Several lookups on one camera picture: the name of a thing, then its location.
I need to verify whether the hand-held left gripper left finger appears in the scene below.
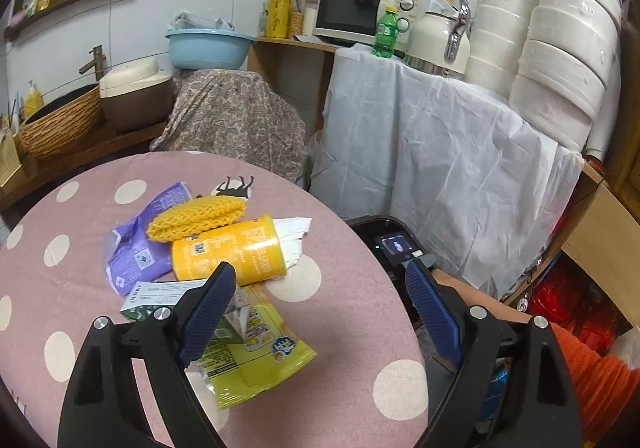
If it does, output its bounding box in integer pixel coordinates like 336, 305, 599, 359
57, 262, 237, 448

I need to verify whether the white paper wrapper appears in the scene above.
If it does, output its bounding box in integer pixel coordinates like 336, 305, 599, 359
274, 216, 313, 274

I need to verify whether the grey plastic bag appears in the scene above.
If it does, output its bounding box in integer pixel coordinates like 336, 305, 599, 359
172, 10, 236, 34

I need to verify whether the yellow-green snack bag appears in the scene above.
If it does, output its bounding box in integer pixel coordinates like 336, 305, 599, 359
187, 283, 318, 410

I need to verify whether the dark wooden counter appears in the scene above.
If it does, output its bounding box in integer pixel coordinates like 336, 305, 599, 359
0, 120, 166, 229

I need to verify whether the white green milk carton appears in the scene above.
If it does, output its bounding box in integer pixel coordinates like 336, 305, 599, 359
120, 280, 266, 351

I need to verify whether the yellow foam fruit net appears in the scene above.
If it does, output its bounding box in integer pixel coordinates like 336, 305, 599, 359
146, 194, 248, 244

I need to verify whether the red plastic bag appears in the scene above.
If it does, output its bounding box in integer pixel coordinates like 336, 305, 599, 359
530, 258, 621, 354

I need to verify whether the glass jar with wooden lid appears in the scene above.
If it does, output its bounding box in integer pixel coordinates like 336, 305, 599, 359
289, 0, 316, 36

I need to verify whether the tall yellow canister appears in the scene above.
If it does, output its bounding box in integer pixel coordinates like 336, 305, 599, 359
269, 0, 296, 40

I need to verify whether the light blue basin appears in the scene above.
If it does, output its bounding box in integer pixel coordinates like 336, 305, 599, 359
165, 28, 257, 71

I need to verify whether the floral paisley cloth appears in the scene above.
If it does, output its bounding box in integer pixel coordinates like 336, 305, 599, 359
149, 69, 307, 186

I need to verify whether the woven basket sink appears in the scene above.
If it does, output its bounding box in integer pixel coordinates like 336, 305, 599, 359
19, 83, 106, 160

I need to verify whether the cream kettle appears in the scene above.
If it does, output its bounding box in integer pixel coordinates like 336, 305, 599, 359
404, 0, 473, 79

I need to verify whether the white sheet cloth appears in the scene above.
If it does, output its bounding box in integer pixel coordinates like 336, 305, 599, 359
309, 45, 585, 299

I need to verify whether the beige perforated utensil holder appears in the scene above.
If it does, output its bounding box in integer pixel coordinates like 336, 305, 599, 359
0, 128, 23, 189

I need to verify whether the bronze faucet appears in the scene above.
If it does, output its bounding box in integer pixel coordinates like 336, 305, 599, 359
79, 45, 107, 76

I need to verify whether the purple tissue packet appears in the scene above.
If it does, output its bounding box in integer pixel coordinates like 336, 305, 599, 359
104, 182, 196, 298

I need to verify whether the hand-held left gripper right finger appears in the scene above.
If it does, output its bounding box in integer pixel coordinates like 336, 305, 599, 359
404, 259, 583, 448

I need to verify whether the yellow cylindrical can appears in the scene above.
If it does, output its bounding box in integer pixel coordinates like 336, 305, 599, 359
171, 214, 287, 286

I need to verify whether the black trash bin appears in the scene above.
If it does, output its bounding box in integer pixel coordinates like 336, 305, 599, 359
345, 215, 533, 434

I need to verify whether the brown and cream rice cooker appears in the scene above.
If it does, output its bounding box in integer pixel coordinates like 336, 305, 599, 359
99, 59, 175, 133

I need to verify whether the stack of large white bowls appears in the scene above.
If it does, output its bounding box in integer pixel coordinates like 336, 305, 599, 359
507, 0, 623, 151

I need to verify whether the wooden cabinet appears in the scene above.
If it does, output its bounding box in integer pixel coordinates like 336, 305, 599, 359
247, 35, 341, 139

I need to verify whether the yellow soap bottle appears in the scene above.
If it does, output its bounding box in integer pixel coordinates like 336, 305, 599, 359
24, 79, 45, 119

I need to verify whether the green plastic bottle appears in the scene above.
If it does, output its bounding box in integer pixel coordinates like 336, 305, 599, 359
372, 5, 399, 60

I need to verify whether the white microwave oven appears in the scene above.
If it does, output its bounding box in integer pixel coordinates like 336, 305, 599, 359
313, 0, 432, 49

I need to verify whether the orange cloth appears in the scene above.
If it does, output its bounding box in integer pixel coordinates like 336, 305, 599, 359
547, 320, 640, 444

